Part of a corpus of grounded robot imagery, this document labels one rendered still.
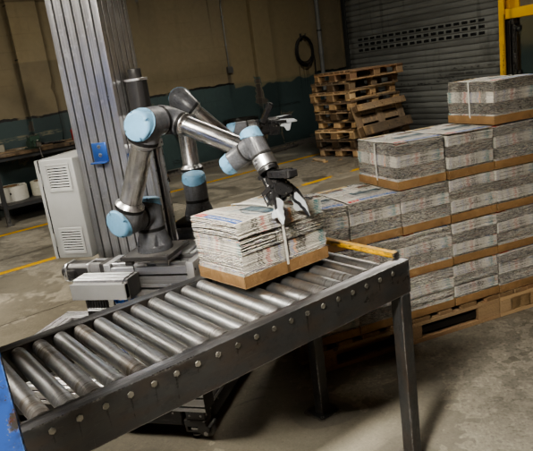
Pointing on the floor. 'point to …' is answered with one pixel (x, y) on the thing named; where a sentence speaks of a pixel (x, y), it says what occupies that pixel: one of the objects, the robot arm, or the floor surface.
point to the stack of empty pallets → (338, 115)
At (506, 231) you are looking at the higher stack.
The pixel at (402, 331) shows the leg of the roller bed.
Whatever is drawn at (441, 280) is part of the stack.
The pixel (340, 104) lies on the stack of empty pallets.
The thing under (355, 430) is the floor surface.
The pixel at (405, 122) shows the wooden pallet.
